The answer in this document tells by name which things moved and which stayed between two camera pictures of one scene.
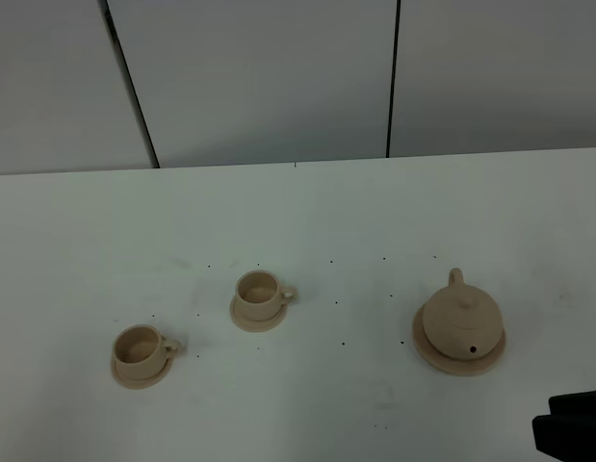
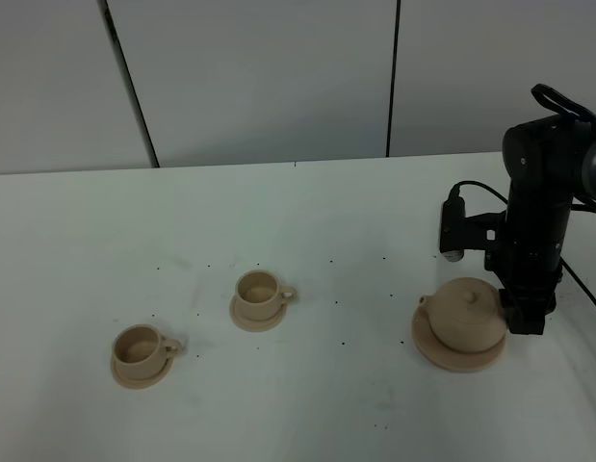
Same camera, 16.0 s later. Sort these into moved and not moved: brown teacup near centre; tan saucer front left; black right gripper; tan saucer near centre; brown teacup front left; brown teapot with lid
Moved: black right gripper; brown teapot with lid
Not moved: brown teacup near centre; brown teacup front left; tan saucer near centre; tan saucer front left
